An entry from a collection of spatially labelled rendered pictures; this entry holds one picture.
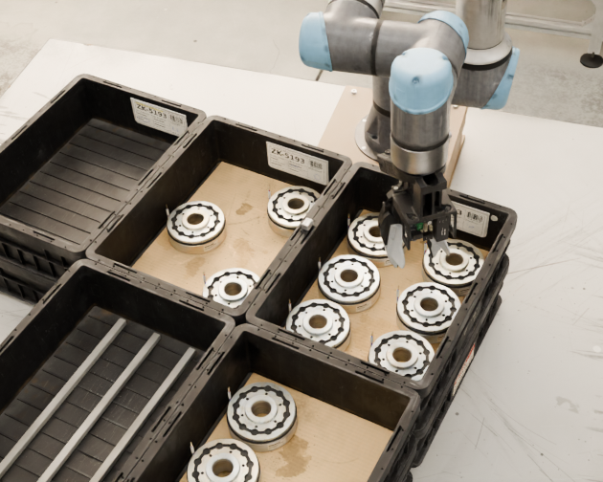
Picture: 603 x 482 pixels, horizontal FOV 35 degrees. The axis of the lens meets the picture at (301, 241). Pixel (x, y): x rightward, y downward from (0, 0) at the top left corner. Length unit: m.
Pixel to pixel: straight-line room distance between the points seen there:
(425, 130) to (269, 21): 2.53
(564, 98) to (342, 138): 1.56
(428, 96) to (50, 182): 0.92
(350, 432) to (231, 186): 0.57
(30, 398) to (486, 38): 0.96
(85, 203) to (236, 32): 1.93
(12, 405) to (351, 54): 0.74
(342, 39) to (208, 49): 2.32
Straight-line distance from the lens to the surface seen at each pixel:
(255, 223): 1.73
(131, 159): 1.89
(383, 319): 1.57
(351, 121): 1.98
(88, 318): 1.63
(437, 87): 1.18
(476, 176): 2.01
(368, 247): 1.63
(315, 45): 1.30
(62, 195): 1.85
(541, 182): 2.02
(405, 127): 1.21
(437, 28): 1.29
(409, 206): 1.31
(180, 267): 1.67
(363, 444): 1.44
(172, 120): 1.86
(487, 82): 1.76
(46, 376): 1.58
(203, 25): 3.72
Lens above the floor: 2.06
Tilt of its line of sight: 47 degrees down
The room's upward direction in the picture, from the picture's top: 3 degrees counter-clockwise
